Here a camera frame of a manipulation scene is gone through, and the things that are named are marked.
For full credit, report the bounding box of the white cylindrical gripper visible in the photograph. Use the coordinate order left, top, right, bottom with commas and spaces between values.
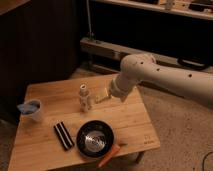
95, 77, 136, 103

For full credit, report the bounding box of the orange pepper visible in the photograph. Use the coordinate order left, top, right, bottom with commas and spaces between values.
98, 143, 125, 168

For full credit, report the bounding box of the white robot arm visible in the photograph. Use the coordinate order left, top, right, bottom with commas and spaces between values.
95, 53, 213, 109

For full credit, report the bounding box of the black ceramic bowl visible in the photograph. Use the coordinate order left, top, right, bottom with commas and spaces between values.
76, 120, 114, 158

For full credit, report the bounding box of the white patterned bottle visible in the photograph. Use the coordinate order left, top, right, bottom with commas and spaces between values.
79, 84, 91, 112

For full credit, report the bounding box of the long grey case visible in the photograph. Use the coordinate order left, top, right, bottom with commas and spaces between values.
80, 37, 190, 70

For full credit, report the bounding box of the black white striped block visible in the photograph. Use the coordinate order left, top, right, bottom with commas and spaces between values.
54, 122, 74, 151

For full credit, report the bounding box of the metal vertical pole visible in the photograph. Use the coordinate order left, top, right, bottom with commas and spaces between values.
86, 0, 94, 41

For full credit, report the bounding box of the blue cloth in cup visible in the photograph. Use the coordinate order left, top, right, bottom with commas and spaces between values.
17, 103, 40, 115

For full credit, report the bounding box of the wooden shelf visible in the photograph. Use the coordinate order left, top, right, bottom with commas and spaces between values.
92, 0, 213, 21

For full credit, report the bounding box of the black case handle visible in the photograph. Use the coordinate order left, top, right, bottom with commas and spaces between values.
177, 58, 209, 71

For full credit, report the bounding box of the black cable on floor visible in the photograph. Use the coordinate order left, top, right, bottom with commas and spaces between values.
200, 150, 213, 171

